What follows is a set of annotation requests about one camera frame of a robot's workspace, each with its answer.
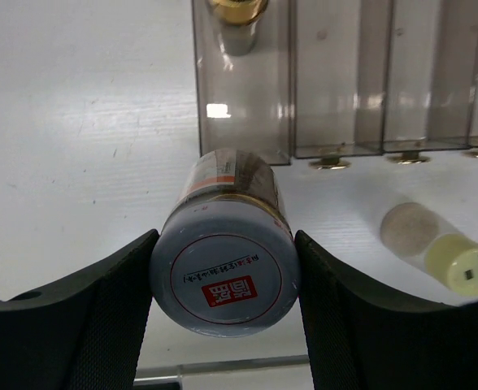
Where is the grey-lid red-label spice jar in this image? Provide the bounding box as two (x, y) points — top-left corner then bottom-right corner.
(149, 149), (301, 338)

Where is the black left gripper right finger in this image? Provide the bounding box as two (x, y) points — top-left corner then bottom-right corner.
(295, 231), (478, 389)

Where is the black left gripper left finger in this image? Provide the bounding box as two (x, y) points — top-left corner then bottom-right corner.
(0, 230), (159, 389)

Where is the tall black-cap gold bottle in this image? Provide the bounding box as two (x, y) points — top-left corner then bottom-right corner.
(206, 0), (269, 57)

